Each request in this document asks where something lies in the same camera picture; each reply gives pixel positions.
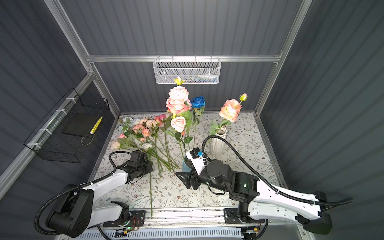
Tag white ribbed ceramic vase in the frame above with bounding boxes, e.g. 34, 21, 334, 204
211, 127, 227, 159

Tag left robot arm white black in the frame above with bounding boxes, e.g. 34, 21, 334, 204
34, 150, 153, 238

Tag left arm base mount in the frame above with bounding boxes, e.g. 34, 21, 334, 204
103, 211, 146, 228

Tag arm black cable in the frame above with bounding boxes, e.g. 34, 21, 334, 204
33, 150, 133, 240
201, 134, 355, 207

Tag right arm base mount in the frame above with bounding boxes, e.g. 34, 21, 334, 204
223, 208, 249, 225

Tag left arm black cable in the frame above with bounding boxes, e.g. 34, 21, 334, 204
33, 150, 133, 240

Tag blue artificial rose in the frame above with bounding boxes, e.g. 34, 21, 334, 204
191, 96, 206, 147

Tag yellow marker pen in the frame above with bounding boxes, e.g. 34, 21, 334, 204
90, 116, 103, 135

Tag small pale pink rose stem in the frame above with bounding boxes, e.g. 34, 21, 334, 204
170, 117, 193, 160

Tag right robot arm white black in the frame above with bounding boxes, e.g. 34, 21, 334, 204
176, 160, 333, 235

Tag floral patterned table mat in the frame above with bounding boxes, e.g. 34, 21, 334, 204
91, 112, 280, 211

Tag large pink rose stem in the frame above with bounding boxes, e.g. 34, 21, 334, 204
166, 98, 194, 136

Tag pink carnation flower stem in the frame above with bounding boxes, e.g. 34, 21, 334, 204
167, 76, 193, 151

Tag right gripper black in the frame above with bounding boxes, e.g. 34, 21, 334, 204
174, 159, 228, 193

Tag blue ceramic vase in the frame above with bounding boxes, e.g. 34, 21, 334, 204
183, 161, 193, 173

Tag pile of artificial flowers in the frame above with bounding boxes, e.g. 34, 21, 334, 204
104, 114, 185, 210

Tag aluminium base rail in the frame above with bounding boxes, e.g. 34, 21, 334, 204
59, 206, 301, 232

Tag peach rose flower stem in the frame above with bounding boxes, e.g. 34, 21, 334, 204
210, 93, 248, 135

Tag black wire basket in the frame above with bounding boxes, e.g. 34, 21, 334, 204
24, 90, 110, 164

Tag white wire mesh basket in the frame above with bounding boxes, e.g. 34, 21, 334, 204
153, 58, 222, 85

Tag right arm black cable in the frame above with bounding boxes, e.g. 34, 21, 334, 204
201, 134, 355, 207

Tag items in white basket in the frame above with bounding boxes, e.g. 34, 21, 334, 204
182, 74, 220, 84

